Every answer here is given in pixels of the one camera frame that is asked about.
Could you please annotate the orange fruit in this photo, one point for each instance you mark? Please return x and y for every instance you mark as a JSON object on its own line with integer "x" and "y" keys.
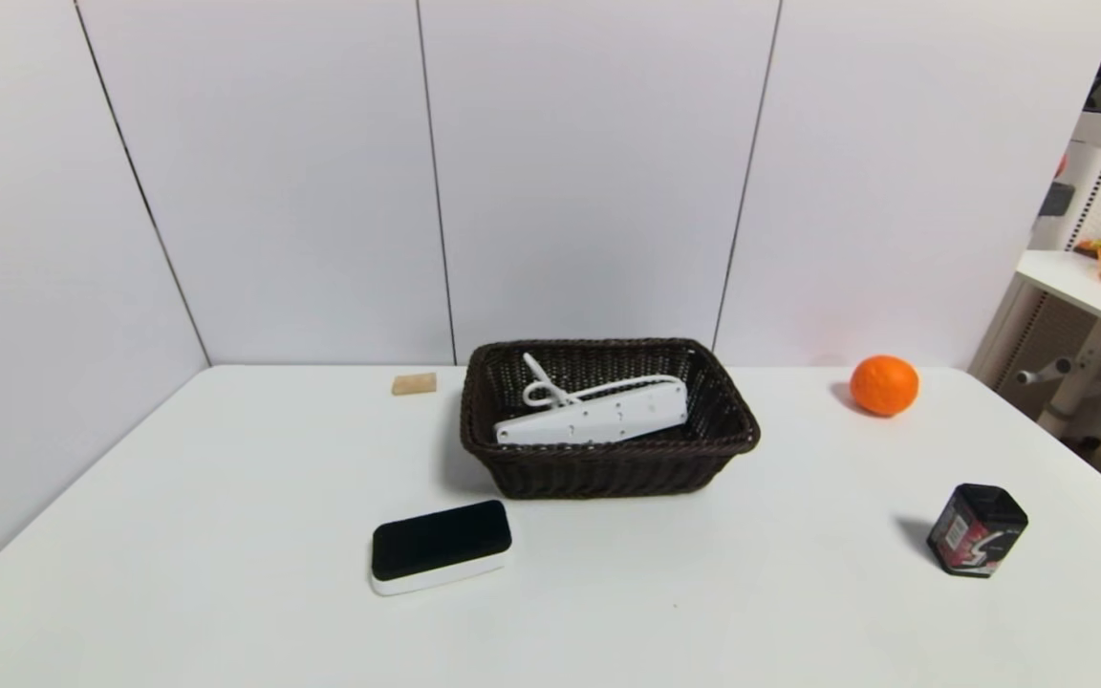
{"x": 884, "y": 385}

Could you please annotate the small tan wooden block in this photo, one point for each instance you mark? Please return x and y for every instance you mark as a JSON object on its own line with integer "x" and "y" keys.
{"x": 414, "y": 384}

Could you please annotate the white side table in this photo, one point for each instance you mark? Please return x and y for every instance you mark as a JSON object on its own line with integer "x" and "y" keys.
{"x": 1076, "y": 277}

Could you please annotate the black tin can red label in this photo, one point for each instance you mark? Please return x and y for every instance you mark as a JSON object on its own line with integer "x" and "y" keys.
{"x": 978, "y": 530}

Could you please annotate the black and white board eraser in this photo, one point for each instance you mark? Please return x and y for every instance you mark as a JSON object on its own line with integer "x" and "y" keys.
{"x": 436, "y": 540}

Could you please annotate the dark brown wicker basket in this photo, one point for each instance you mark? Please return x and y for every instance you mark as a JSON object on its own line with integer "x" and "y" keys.
{"x": 608, "y": 468}

